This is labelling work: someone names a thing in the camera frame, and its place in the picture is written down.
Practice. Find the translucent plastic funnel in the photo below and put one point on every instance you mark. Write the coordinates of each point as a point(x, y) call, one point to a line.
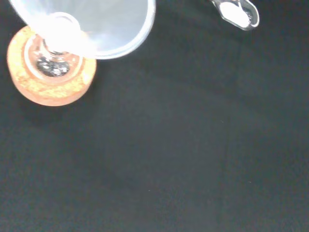
point(108, 26)

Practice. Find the black bench cloth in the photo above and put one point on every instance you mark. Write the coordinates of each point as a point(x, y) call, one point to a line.
point(183, 145)

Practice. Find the round-bottom glass flask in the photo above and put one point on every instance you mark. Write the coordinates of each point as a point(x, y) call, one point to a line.
point(51, 67)

